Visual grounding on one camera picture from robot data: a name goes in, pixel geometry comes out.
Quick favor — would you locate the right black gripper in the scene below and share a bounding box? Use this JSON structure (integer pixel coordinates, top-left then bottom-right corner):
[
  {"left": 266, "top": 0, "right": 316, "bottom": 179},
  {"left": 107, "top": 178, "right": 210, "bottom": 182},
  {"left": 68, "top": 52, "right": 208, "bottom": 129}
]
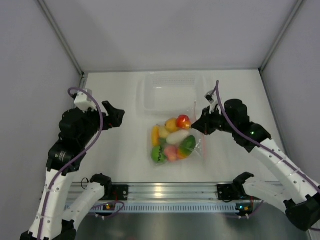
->
[{"left": 192, "top": 105, "right": 237, "bottom": 136}]

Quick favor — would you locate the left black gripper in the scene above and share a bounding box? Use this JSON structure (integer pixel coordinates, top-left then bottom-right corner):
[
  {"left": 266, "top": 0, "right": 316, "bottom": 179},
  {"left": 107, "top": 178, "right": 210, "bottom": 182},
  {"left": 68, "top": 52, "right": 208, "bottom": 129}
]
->
[{"left": 79, "top": 100, "right": 125, "bottom": 146}]

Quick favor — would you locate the pale yellow fake pear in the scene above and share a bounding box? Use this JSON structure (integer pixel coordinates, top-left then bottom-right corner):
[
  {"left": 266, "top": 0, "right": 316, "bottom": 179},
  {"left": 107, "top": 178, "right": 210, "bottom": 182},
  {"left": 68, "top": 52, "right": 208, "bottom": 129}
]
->
[{"left": 158, "top": 126, "right": 170, "bottom": 139}]

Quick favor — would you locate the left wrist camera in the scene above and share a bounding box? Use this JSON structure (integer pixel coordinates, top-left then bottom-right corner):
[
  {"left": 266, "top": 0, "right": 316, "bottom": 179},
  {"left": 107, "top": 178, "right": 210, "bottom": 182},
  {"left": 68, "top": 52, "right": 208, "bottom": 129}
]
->
[{"left": 74, "top": 90, "right": 96, "bottom": 112}]

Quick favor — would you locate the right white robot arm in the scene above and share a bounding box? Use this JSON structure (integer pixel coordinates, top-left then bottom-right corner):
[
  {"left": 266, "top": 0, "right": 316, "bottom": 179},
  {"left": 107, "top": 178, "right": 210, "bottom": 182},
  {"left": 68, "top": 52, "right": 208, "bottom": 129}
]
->
[{"left": 192, "top": 96, "right": 320, "bottom": 231}]

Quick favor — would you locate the red fake apple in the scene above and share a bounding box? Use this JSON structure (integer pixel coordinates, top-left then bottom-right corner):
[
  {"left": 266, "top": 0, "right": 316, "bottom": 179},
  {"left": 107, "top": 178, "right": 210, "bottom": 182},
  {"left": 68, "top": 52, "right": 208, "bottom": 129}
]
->
[{"left": 176, "top": 114, "right": 192, "bottom": 129}]

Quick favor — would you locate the clear plastic perforated bin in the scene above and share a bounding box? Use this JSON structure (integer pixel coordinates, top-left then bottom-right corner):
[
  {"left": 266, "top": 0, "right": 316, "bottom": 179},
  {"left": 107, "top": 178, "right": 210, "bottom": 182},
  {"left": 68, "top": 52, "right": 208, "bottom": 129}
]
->
[{"left": 136, "top": 71, "right": 211, "bottom": 116}]

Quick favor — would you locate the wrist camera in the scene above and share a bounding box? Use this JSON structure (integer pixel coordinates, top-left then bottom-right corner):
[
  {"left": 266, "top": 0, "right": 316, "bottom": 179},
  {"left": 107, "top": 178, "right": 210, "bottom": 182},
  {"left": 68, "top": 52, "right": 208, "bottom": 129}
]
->
[
  {"left": 74, "top": 90, "right": 96, "bottom": 112},
  {"left": 205, "top": 89, "right": 217, "bottom": 104}
]

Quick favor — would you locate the clear zip top bag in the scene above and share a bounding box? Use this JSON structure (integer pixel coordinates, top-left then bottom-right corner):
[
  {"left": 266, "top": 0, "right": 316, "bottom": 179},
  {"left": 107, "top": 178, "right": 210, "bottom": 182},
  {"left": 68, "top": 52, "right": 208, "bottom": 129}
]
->
[{"left": 147, "top": 101, "right": 206, "bottom": 166}]

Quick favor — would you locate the yellow fake banana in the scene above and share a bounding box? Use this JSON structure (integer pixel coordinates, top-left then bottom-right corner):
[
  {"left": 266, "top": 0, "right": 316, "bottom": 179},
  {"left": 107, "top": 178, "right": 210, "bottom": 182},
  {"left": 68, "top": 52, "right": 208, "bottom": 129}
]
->
[{"left": 151, "top": 125, "right": 160, "bottom": 147}]

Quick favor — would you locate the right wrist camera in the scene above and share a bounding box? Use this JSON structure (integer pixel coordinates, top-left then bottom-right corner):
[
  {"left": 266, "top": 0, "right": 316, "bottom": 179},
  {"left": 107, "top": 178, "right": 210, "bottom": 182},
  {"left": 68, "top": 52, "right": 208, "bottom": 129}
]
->
[{"left": 205, "top": 89, "right": 217, "bottom": 104}]

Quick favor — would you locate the orange fake mango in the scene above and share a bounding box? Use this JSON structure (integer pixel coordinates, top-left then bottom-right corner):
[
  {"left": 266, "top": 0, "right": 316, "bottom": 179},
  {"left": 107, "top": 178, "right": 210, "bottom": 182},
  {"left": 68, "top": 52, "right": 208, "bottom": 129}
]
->
[{"left": 177, "top": 147, "right": 193, "bottom": 160}]

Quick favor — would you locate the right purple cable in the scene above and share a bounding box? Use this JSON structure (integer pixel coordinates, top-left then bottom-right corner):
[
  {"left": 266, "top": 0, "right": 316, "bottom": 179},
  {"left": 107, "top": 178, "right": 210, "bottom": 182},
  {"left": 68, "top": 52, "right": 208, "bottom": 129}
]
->
[{"left": 215, "top": 80, "right": 320, "bottom": 196}]

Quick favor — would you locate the green fake avocado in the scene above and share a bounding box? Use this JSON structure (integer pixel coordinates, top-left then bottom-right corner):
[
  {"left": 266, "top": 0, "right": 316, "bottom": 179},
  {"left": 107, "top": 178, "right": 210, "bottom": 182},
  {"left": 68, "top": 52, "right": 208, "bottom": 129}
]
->
[{"left": 179, "top": 135, "right": 197, "bottom": 151}]

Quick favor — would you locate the pink fake peach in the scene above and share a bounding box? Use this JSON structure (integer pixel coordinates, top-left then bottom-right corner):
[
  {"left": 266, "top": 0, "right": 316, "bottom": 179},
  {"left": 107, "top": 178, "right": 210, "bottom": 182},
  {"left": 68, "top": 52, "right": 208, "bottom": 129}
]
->
[{"left": 164, "top": 145, "right": 178, "bottom": 162}]

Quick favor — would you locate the white slotted cable duct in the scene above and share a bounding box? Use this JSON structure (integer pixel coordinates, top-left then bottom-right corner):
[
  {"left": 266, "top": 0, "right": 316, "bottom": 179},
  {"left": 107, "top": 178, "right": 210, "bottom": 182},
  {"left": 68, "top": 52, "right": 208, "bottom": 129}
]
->
[{"left": 63, "top": 202, "right": 251, "bottom": 214}]

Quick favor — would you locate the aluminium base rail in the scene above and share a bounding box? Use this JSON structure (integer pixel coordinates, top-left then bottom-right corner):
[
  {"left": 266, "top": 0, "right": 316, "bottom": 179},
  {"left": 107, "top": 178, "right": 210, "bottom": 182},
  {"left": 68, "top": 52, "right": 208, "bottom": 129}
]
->
[{"left": 100, "top": 182, "right": 224, "bottom": 202}]

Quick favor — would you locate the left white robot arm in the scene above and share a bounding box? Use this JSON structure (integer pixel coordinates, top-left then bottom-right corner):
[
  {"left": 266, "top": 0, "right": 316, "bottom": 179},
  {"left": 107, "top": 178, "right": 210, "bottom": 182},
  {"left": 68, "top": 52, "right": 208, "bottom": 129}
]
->
[{"left": 20, "top": 101, "right": 125, "bottom": 240}]

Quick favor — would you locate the orange fake fruit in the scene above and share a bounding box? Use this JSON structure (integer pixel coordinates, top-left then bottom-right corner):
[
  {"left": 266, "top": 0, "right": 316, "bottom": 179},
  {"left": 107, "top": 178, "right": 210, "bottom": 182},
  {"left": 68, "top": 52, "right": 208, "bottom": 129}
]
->
[{"left": 164, "top": 118, "right": 179, "bottom": 133}]

